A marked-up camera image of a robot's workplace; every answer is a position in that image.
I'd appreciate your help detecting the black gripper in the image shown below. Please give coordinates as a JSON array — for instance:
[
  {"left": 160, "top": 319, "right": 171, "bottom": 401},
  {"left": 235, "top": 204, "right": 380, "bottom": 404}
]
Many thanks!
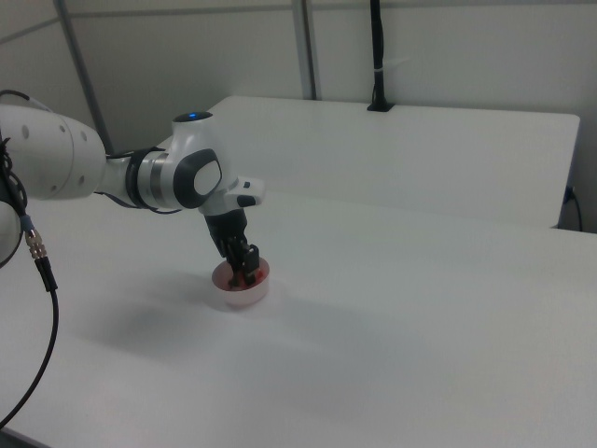
[{"left": 203, "top": 209, "right": 261, "bottom": 287}]

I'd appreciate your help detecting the pink plastic bowl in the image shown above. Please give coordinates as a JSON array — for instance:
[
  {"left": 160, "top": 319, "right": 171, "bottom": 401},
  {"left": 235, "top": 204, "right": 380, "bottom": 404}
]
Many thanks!
[{"left": 210, "top": 259, "right": 273, "bottom": 311}]

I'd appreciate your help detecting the white side table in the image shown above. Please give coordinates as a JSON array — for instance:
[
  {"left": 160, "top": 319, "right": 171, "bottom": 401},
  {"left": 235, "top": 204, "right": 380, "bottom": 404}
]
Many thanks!
[{"left": 160, "top": 95, "right": 581, "bottom": 230}]

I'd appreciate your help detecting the thin cable on robot arm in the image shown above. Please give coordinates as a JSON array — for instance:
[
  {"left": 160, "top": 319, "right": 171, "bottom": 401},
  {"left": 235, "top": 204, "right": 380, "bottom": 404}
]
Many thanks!
[{"left": 92, "top": 147, "right": 184, "bottom": 217}]

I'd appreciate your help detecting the black cable with metal connector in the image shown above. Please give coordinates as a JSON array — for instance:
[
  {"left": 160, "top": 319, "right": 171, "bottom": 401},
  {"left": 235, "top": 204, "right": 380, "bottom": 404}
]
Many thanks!
[{"left": 0, "top": 133, "right": 61, "bottom": 433}]

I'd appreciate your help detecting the grey metal partition post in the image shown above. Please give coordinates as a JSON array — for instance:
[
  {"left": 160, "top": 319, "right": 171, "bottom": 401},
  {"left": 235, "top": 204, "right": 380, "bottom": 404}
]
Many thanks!
[{"left": 291, "top": 0, "right": 323, "bottom": 101}]

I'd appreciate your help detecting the black camera pole with base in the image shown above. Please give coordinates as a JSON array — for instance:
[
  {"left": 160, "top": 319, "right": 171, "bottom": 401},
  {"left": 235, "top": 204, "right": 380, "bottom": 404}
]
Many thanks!
[{"left": 366, "top": 0, "right": 396, "bottom": 113}]

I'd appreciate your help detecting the grey slanted partition post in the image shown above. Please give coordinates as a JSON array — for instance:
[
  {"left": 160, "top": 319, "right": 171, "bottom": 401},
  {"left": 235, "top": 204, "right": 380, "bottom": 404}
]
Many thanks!
[{"left": 53, "top": 0, "right": 116, "bottom": 155}]

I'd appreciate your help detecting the black cable behind side table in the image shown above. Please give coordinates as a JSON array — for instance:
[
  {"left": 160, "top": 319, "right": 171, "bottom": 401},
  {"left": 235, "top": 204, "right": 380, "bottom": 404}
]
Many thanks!
[{"left": 564, "top": 185, "right": 585, "bottom": 231}]

